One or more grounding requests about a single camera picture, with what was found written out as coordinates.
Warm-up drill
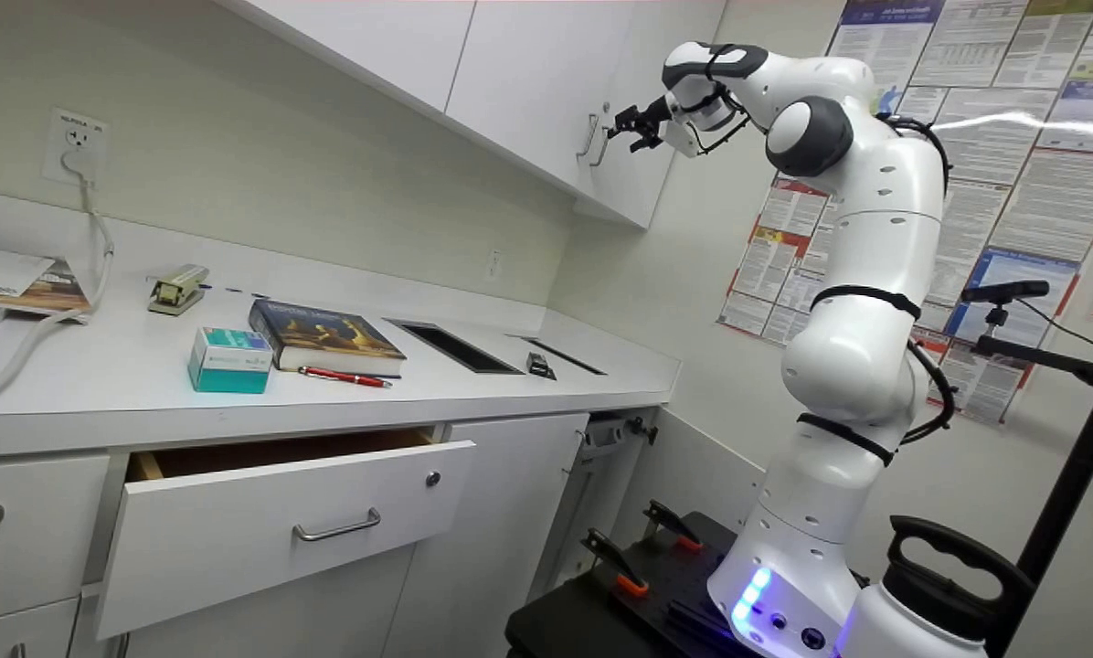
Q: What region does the wall poster with text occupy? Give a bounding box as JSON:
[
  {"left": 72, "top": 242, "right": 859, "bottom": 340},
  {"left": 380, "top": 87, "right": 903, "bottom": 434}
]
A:
[{"left": 718, "top": 0, "right": 1093, "bottom": 433}]

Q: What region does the grey stapler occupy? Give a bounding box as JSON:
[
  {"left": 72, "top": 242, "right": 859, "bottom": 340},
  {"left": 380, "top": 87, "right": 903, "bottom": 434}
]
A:
[{"left": 151, "top": 262, "right": 210, "bottom": 317}]

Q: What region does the white left drawer front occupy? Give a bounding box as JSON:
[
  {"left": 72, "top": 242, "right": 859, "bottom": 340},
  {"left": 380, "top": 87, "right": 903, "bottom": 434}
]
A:
[{"left": 0, "top": 459, "right": 105, "bottom": 613}]

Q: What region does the teal and white box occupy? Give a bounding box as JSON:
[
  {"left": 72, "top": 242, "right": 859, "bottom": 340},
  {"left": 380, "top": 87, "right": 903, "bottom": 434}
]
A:
[{"left": 185, "top": 324, "right": 276, "bottom": 394}]

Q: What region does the white cupboard door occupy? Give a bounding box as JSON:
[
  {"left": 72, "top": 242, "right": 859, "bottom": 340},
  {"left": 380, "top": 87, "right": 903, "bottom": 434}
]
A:
[
  {"left": 226, "top": 0, "right": 478, "bottom": 115},
  {"left": 446, "top": 0, "right": 641, "bottom": 182},
  {"left": 575, "top": 0, "right": 726, "bottom": 231}
]

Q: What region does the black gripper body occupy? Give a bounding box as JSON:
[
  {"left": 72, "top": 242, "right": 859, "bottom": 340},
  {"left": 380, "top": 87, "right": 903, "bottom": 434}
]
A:
[{"left": 636, "top": 99, "right": 672, "bottom": 151}]

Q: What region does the black clamp orange handle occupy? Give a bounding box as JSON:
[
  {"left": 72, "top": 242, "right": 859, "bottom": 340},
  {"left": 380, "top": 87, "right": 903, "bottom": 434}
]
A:
[{"left": 581, "top": 530, "right": 650, "bottom": 600}]

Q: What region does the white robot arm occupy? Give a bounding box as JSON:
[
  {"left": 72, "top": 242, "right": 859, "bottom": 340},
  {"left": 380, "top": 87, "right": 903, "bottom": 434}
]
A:
[{"left": 616, "top": 41, "right": 946, "bottom": 658}]

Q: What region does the white power cable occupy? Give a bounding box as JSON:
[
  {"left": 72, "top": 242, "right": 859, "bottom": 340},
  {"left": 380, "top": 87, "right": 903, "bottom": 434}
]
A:
[{"left": 0, "top": 151, "right": 121, "bottom": 420}]

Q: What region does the dark hardcover book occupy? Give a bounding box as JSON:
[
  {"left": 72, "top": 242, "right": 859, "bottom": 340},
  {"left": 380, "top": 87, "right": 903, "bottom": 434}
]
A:
[{"left": 249, "top": 296, "right": 405, "bottom": 378}]

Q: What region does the red pen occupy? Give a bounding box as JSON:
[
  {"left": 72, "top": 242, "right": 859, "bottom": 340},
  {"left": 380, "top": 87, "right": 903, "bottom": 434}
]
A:
[{"left": 298, "top": 367, "right": 395, "bottom": 389}]

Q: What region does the black camera tripod stand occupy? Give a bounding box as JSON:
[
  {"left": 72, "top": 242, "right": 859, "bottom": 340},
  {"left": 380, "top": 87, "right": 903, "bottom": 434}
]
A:
[{"left": 957, "top": 277, "right": 1093, "bottom": 658}]

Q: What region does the black clamp red handle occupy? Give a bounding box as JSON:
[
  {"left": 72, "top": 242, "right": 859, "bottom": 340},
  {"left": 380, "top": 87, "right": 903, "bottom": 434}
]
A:
[{"left": 645, "top": 500, "right": 705, "bottom": 555}]

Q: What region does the open white drawer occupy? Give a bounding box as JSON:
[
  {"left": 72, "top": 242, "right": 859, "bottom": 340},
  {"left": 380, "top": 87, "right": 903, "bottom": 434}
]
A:
[{"left": 95, "top": 433, "right": 477, "bottom": 641}]

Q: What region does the white wall outlet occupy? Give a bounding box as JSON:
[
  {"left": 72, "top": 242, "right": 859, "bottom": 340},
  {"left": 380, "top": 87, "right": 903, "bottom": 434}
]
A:
[{"left": 45, "top": 110, "right": 109, "bottom": 182}]

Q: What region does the stack of papers and books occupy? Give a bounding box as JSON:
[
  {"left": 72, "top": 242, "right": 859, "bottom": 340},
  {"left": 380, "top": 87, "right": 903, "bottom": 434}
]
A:
[{"left": 0, "top": 249, "right": 93, "bottom": 317}]

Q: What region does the black handled white device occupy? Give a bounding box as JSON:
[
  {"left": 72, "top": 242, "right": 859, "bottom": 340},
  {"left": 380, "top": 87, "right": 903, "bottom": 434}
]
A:
[{"left": 835, "top": 516, "right": 1032, "bottom": 658}]

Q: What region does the black small object on counter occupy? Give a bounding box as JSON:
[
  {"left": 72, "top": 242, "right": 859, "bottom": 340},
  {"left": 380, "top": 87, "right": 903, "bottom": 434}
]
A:
[{"left": 525, "top": 351, "right": 556, "bottom": 379}]

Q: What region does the white lower cabinet door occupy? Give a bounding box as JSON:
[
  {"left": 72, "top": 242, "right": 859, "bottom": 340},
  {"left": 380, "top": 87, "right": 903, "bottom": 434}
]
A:
[{"left": 385, "top": 412, "right": 590, "bottom": 658}]

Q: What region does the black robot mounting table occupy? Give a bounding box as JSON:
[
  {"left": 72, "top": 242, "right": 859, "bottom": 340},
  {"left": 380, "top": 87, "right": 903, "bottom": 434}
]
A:
[{"left": 503, "top": 513, "right": 761, "bottom": 658}]

